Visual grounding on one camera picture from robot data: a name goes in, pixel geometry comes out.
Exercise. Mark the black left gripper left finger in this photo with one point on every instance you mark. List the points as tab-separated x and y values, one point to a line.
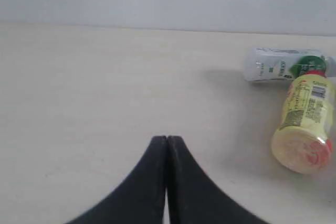
140	198

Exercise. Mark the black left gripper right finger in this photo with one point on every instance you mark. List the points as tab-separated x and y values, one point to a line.
193	197

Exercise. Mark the yellow bottle with red cap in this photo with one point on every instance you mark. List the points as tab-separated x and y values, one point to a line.
302	142

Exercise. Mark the clear bottle with green label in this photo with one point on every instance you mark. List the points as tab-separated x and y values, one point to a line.
264	64

